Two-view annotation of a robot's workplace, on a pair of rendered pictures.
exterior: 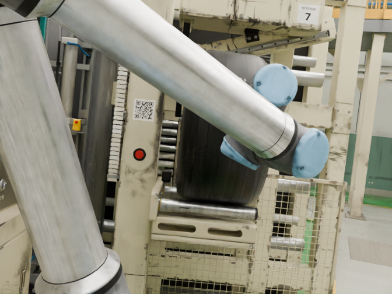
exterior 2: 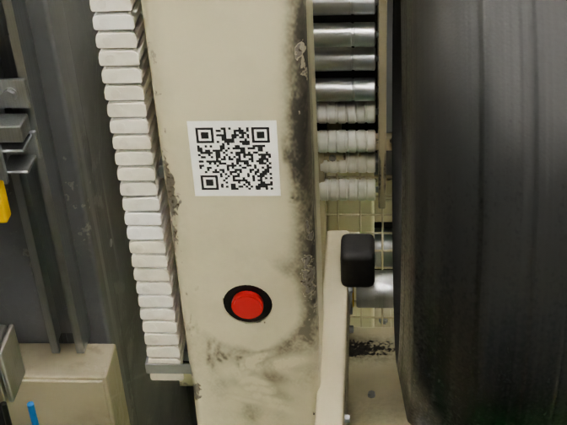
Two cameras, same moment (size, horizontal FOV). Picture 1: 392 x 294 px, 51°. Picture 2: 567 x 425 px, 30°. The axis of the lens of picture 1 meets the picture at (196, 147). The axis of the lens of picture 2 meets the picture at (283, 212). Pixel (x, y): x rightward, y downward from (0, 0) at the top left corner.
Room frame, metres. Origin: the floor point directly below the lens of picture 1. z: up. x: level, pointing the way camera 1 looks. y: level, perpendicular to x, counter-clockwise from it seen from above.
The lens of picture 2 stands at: (0.72, 0.05, 1.69)
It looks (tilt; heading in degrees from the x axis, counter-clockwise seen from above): 34 degrees down; 8
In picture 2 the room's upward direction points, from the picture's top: 3 degrees counter-clockwise
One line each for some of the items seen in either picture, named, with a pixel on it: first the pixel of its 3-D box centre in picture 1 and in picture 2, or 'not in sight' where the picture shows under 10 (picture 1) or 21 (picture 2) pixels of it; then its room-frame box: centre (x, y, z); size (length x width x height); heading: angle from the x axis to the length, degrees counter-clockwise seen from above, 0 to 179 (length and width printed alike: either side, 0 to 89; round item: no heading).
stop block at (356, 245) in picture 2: (167, 175); (358, 260); (1.67, 0.10, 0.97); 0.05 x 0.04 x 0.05; 2
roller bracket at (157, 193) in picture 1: (157, 196); (336, 369); (1.56, 0.12, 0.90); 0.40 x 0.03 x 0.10; 2
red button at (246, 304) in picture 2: (139, 154); (247, 302); (1.48, 0.20, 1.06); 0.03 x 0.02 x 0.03; 92
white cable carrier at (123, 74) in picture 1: (121, 115); (147, 167); (1.51, 0.28, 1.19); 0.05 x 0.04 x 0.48; 2
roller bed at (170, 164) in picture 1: (157, 150); (309, 83); (1.94, 0.18, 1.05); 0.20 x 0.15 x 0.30; 92
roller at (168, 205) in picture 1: (207, 209); not in sight; (1.43, -0.06, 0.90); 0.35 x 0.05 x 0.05; 92
